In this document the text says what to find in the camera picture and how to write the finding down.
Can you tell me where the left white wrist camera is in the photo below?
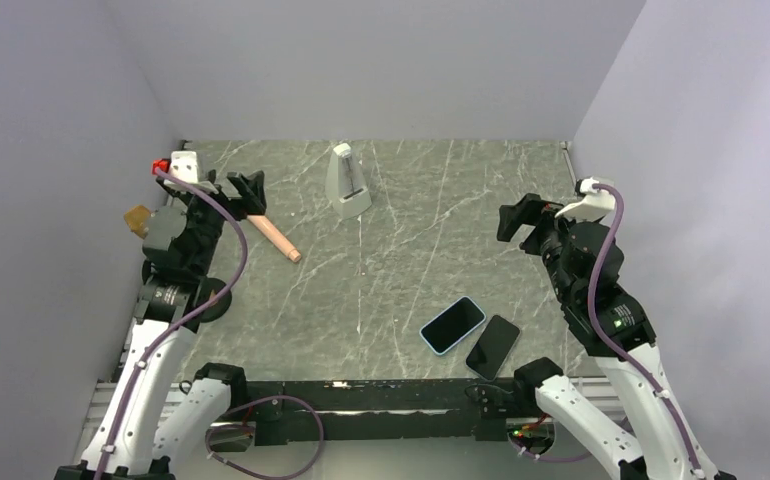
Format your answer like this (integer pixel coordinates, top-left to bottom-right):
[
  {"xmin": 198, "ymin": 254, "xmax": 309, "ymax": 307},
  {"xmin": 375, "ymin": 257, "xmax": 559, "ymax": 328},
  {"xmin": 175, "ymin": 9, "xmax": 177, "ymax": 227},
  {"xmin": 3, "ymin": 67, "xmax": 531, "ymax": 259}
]
[{"xmin": 151, "ymin": 150, "xmax": 217, "ymax": 193}]

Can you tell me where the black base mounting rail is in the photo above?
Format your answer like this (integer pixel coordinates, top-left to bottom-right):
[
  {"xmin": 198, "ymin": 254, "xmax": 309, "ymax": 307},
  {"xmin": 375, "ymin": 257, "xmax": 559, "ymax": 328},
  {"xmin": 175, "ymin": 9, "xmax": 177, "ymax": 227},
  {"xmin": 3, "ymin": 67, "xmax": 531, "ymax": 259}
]
[{"xmin": 211, "ymin": 378, "xmax": 557, "ymax": 451}]

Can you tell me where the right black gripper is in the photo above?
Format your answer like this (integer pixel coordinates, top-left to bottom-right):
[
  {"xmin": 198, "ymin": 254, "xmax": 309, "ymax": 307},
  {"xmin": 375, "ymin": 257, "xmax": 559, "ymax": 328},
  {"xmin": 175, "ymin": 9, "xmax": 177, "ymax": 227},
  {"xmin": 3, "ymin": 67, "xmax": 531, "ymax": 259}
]
[{"xmin": 497, "ymin": 190, "xmax": 594, "ymax": 302}]

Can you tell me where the grey metronome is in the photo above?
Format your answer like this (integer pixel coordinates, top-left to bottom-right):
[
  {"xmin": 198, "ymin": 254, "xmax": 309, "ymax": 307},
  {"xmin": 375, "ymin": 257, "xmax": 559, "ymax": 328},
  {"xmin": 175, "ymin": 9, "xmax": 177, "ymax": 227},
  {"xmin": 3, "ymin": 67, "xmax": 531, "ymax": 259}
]
[{"xmin": 325, "ymin": 143, "xmax": 372, "ymax": 220}]

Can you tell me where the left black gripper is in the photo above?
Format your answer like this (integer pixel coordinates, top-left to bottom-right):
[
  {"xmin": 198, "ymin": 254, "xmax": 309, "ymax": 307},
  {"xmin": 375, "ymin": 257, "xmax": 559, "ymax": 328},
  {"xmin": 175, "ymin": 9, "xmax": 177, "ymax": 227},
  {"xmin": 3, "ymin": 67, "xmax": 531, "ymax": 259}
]
[{"xmin": 174, "ymin": 170, "xmax": 265, "ymax": 275}]

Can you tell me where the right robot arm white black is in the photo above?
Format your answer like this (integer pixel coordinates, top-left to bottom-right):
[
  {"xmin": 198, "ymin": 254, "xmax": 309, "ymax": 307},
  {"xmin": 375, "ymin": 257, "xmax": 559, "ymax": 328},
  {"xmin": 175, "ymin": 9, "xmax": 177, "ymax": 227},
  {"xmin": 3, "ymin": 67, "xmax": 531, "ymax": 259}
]
[{"xmin": 497, "ymin": 184, "xmax": 731, "ymax": 479}]

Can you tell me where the light blue phone case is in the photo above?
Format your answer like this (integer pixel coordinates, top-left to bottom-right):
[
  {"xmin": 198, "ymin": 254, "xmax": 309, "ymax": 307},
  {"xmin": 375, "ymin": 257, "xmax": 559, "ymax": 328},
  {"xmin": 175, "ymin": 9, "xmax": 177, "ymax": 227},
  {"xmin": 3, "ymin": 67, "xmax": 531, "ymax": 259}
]
[{"xmin": 419, "ymin": 296, "xmax": 487, "ymax": 357}]

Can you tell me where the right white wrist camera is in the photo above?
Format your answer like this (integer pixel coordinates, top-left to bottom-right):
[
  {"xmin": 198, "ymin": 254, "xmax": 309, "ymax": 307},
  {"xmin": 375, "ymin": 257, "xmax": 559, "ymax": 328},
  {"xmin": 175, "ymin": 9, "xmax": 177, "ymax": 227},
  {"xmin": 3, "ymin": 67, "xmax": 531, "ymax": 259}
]
[{"xmin": 555, "ymin": 177, "xmax": 616, "ymax": 222}]

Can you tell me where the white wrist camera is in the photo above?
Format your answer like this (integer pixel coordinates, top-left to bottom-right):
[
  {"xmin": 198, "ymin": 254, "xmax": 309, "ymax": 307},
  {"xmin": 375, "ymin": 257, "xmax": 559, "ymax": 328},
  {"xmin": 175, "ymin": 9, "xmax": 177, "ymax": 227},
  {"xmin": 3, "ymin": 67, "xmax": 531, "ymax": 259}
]
[
  {"xmin": 151, "ymin": 150, "xmax": 217, "ymax": 193},
  {"xmin": 555, "ymin": 177, "xmax": 616, "ymax": 222}
]

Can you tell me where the pink cylinder stick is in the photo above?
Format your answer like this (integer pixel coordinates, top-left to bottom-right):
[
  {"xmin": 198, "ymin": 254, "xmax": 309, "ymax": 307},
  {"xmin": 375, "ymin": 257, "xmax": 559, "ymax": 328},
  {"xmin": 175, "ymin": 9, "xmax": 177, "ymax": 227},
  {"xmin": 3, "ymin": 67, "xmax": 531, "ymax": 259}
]
[{"xmin": 247, "ymin": 215, "xmax": 302, "ymax": 263}]

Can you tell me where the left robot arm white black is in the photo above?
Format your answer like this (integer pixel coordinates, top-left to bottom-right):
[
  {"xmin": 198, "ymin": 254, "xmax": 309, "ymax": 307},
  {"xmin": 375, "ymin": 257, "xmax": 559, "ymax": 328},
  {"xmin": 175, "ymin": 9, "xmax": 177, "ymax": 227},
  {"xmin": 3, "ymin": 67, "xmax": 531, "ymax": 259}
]
[{"xmin": 55, "ymin": 165, "xmax": 266, "ymax": 479}]

